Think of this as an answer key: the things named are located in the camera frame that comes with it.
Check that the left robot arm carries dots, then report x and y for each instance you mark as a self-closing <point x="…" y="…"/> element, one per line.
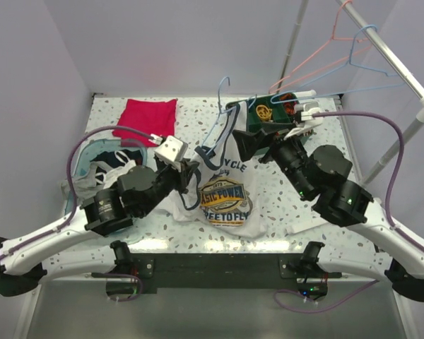
<point x="45" y="255"/>

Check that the pink wire hanger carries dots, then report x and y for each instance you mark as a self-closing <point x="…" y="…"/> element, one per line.
<point x="285" y="77"/>

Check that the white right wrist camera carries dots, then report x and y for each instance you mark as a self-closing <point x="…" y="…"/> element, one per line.
<point x="304" y="118"/>

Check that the white cloth in basket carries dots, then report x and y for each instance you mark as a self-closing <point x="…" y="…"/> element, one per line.
<point x="116" y="162"/>

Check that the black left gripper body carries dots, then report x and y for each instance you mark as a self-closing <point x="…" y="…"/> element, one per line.
<point x="169" y="179"/>

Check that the blue wire hanger on rail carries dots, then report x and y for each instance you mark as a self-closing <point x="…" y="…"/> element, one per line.
<point x="349" y="61"/>

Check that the blue laundry basket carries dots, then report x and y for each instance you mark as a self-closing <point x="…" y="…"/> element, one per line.
<point x="85" y="160"/>

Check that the blue wire hanger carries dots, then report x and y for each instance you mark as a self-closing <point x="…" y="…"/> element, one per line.
<point x="219" y="106"/>
<point x="349" y="61"/>

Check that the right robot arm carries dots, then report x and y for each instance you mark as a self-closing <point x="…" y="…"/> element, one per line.
<point x="322" y="178"/>

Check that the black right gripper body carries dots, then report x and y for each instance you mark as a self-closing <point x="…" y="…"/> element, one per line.
<point x="287" y="154"/>

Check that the red folded cloth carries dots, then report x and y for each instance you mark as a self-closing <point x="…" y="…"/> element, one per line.
<point x="150" y="117"/>

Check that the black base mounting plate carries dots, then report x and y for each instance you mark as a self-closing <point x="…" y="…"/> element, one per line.
<point x="219" y="271"/>

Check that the grey cloth over basket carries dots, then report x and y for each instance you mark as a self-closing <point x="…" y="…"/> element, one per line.
<point x="87" y="185"/>

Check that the green compartment tray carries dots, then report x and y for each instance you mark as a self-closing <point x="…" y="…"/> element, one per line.
<point x="260" y="109"/>

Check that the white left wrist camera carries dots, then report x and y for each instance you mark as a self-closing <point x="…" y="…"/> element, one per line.
<point x="169" y="150"/>

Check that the white graphic tank top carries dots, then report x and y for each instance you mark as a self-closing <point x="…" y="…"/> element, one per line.
<point x="224" y="189"/>

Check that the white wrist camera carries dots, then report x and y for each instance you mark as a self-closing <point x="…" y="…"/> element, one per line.
<point x="304" y="118"/>
<point x="169" y="150"/>

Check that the metal clothes rack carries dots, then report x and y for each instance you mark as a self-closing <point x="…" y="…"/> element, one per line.
<point x="398" y="45"/>

